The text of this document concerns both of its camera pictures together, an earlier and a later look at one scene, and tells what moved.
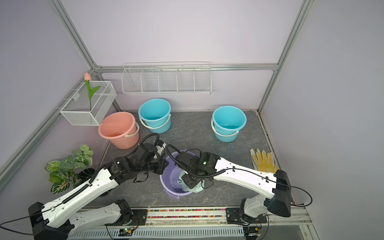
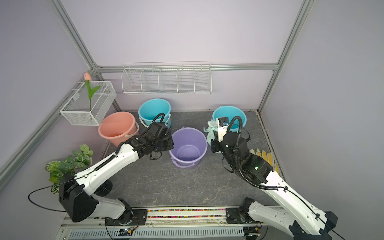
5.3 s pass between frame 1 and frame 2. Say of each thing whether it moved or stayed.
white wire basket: stayed
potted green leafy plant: stayed
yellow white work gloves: stayed
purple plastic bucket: moved
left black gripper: moved
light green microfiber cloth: moved
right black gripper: moved
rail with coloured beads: stayed
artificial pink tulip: stayed
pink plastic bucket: stayed
